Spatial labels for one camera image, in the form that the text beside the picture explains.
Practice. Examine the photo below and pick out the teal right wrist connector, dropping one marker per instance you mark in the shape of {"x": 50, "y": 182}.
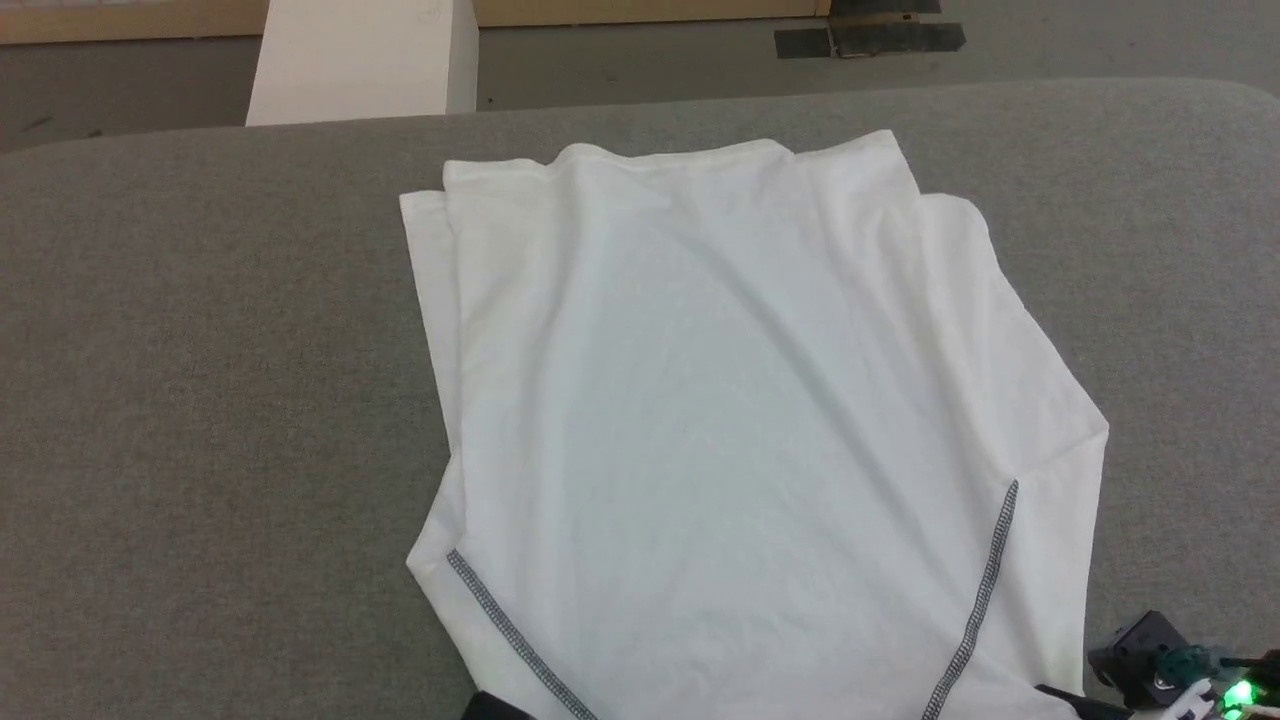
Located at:
{"x": 1195, "y": 660}

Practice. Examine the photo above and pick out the white garment with grey stitching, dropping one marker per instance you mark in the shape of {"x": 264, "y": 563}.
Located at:
{"x": 740, "y": 420}

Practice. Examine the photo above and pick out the wooden baseboard strip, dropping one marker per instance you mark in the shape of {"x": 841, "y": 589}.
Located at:
{"x": 640, "y": 10}

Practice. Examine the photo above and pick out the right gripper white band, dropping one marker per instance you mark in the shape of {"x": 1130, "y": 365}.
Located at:
{"x": 1215, "y": 700}

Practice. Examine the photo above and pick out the grey fabric work surface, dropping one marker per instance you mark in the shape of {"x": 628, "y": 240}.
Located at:
{"x": 200, "y": 400}

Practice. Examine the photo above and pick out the white box pillar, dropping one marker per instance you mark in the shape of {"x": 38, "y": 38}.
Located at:
{"x": 360, "y": 60}

